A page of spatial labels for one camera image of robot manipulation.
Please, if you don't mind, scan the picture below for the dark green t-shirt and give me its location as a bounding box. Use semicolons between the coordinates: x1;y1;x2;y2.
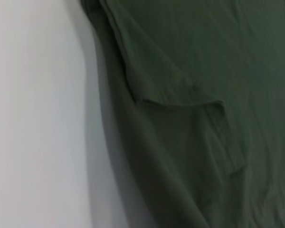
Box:
79;0;285;228

